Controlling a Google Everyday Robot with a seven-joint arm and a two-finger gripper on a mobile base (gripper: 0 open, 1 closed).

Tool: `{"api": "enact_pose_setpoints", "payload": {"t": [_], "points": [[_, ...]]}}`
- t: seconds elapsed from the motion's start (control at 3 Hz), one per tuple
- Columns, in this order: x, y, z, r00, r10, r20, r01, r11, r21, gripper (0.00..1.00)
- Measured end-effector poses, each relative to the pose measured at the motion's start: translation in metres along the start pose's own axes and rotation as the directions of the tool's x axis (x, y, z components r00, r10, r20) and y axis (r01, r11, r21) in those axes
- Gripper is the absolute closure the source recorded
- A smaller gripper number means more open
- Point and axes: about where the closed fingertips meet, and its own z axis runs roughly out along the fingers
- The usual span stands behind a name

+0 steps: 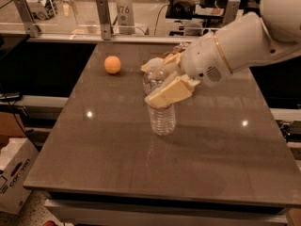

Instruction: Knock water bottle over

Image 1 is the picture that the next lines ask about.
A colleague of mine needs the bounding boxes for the clear plastic water bottle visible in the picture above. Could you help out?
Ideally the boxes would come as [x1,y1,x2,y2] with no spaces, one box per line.
[142,58,176,136]

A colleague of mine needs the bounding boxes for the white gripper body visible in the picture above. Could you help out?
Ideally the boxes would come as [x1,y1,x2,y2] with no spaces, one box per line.
[181,32,232,88]

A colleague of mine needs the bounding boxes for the middle metal bracket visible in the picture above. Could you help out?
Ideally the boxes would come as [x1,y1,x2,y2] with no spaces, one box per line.
[96,0,113,40]

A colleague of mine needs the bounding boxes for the brown yellow chip bag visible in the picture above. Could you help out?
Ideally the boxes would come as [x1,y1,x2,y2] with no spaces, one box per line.
[140,42,190,73]

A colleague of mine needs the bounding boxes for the left metal bracket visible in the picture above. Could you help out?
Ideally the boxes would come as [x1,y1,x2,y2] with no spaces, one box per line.
[13,0,41,38]

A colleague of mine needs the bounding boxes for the metal bracket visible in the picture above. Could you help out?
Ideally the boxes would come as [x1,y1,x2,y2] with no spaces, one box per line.
[13,0,41,38]
[96,0,113,40]
[222,0,241,25]

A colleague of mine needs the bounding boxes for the white cardboard box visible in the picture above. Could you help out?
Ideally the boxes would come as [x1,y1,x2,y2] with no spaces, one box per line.
[0,138,39,215]

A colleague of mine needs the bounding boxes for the right metal bracket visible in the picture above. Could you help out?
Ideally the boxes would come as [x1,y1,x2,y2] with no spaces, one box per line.
[222,0,241,25]

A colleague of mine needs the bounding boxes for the orange fruit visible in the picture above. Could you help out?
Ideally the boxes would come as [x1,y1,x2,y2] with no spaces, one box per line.
[104,56,121,74]

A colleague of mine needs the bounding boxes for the numbered white sign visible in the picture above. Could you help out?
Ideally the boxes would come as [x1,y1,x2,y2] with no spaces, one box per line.
[115,0,135,35]

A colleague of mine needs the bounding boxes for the grey table frame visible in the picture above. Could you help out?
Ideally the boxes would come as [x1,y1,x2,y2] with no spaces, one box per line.
[44,199,293,226]

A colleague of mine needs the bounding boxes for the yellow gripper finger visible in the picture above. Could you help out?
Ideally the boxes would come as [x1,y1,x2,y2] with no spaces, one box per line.
[147,53,183,76]
[145,72,200,108]

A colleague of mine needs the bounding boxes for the black cable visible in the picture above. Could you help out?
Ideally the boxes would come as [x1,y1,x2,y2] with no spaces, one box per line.
[0,82,41,153]

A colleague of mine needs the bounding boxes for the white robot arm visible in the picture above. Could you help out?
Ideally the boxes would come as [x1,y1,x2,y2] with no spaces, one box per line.
[145,0,301,107]

